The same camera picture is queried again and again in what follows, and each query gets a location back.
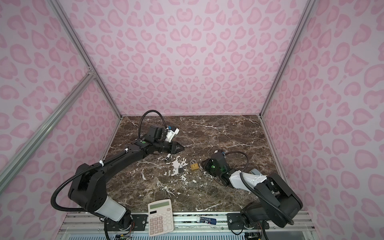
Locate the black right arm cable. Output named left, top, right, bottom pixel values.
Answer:
left=223, top=150, right=295, bottom=226

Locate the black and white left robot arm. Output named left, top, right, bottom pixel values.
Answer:
left=68, top=126, right=184, bottom=228

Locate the blue and white glue stick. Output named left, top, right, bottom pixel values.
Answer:
left=198, top=217, right=217, bottom=225

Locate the white desk calculator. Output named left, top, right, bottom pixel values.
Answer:
left=148, top=199, right=174, bottom=237

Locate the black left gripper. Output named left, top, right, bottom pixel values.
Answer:
left=154, top=140, right=186, bottom=154

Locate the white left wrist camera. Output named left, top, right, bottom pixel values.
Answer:
left=165, top=126, right=180, bottom=143

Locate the aluminium front rail frame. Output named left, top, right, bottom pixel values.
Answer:
left=56, top=211, right=319, bottom=240

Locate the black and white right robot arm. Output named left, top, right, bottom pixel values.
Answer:
left=201, top=150, right=303, bottom=230

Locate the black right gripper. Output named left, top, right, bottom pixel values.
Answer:
left=199, top=157, right=223, bottom=177

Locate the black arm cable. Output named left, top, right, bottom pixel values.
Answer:
left=50, top=109, right=167, bottom=213
left=223, top=150, right=295, bottom=226

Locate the brass padlock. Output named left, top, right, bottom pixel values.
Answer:
left=190, top=160, right=200, bottom=171

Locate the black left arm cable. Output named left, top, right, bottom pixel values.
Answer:
left=50, top=109, right=167, bottom=213

